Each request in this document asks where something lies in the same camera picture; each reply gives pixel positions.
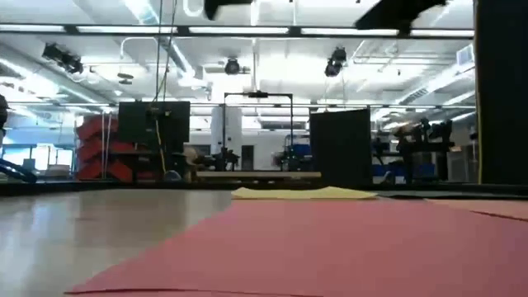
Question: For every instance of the grey cabinet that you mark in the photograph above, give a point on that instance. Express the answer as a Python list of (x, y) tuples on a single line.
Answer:
[(458, 167)]

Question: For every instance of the black ceiling spotlight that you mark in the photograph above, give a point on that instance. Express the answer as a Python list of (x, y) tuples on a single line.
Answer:
[(232, 66), (62, 57), (336, 62)]

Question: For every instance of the yellow paper sheet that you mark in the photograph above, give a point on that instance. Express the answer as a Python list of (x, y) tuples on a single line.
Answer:
[(305, 193)]

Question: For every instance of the black monitor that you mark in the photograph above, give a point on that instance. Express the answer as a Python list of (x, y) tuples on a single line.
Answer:
[(136, 121)]

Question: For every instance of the light wooden bench top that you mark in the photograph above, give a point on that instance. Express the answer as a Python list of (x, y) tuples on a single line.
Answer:
[(255, 175)]

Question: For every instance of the white air conditioner unit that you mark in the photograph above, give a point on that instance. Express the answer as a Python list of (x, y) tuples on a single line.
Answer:
[(284, 125)]

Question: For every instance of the black robot workstation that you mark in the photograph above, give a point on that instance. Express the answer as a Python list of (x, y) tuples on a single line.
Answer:
[(412, 146)]

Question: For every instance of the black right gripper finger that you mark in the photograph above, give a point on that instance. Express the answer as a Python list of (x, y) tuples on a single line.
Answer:
[(396, 14)]

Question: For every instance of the black gantry stand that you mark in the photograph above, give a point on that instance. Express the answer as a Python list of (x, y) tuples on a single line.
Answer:
[(257, 94)]

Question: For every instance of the ceiling light strip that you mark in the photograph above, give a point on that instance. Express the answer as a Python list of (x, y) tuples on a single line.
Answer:
[(24, 29), (123, 29), (441, 33), (342, 31), (239, 30)]

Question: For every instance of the grey dome object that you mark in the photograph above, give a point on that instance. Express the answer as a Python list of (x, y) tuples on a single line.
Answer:
[(172, 176)]

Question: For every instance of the dark grey door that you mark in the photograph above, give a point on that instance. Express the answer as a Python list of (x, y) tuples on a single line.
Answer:
[(247, 157)]

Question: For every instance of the red stacked crates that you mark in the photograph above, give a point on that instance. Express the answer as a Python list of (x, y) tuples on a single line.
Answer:
[(92, 128)]

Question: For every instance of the black partition panel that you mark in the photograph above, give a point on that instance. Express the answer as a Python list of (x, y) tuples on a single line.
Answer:
[(503, 103)]

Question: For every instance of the white cylindrical column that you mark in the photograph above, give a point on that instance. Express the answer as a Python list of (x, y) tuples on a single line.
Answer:
[(231, 123)]

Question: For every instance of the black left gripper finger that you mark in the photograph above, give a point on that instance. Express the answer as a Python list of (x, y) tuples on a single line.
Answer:
[(222, 5)]

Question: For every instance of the black robot rig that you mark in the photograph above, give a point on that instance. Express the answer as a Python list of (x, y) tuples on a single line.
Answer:
[(293, 161), (222, 158)]

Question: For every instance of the blue storage bin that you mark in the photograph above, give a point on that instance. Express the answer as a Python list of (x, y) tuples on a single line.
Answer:
[(425, 170)]

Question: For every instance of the orange paper sheet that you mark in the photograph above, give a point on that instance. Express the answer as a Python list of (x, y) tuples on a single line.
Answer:
[(486, 208)]

